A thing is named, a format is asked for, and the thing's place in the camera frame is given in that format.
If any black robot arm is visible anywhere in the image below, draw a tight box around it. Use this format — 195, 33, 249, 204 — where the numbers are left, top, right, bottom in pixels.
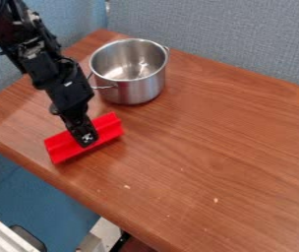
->
0, 0, 99, 148

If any silver metal pot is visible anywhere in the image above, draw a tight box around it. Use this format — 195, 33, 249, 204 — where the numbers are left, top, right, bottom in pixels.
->
90, 38, 171, 105

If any red object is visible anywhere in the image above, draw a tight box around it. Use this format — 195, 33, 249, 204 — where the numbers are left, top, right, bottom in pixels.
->
44, 112, 124, 164

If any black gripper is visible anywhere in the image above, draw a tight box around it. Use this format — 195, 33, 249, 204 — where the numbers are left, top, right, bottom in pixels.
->
33, 58, 100, 148

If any white table leg bracket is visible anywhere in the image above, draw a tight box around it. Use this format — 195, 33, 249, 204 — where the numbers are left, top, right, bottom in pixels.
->
75, 218, 122, 252

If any black box on floor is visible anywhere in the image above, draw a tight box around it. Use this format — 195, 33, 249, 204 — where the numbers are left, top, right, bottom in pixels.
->
9, 225, 48, 252

